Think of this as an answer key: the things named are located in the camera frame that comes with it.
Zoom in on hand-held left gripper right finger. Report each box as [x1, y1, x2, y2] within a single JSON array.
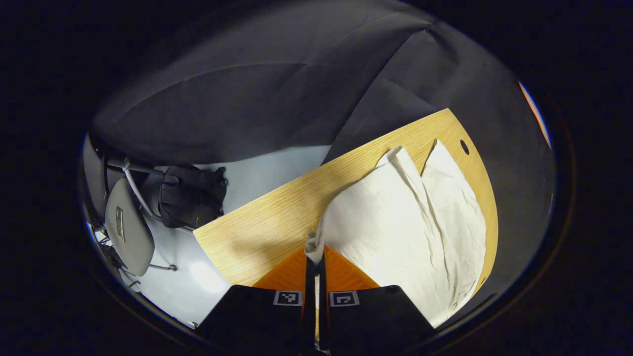
[[318, 246, 437, 356]]

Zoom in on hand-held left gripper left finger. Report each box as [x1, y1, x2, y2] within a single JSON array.
[[195, 248, 317, 356]]

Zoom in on white jeans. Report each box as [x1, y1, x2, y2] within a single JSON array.
[[304, 139, 488, 328]]

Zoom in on black bag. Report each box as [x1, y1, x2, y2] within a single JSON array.
[[158, 165, 228, 229]]

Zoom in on grey chair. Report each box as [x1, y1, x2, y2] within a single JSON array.
[[82, 133, 196, 290]]

